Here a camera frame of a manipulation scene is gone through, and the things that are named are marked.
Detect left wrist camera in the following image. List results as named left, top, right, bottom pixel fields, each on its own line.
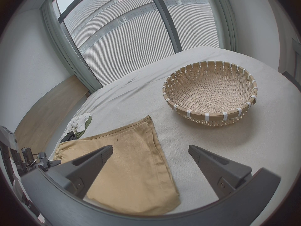
left=38, top=151, right=48, bottom=168

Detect grey-green curtain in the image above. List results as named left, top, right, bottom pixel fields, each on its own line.
left=42, top=0, right=104, bottom=95
left=207, top=0, right=238, bottom=52

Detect green garment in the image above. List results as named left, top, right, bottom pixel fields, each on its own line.
left=75, top=116, right=92, bottom=138

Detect round woven basket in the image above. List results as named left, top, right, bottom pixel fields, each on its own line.
left=162, top=61, right=258, bottom=127

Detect tan shorts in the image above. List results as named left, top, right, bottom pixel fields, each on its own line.
left=52, top=116, right=181, bottom=215

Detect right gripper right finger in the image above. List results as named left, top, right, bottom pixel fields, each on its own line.
left=188, top=145, right=252, bottom=201

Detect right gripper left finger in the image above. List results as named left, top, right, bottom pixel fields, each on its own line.
left=48, top=145, right=114, bottom=200

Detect white garment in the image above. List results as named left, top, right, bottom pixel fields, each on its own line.
left=67, top=113, right=92, bottom=132

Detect bed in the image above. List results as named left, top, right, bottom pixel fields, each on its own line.
left=14, top=46, right=301, bottom=216

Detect black garment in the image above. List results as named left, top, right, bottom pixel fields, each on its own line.
left=61, top=131, right=78, bottom=143

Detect window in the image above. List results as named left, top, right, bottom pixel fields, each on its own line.
left=55, top=0, right=221, bottom=89

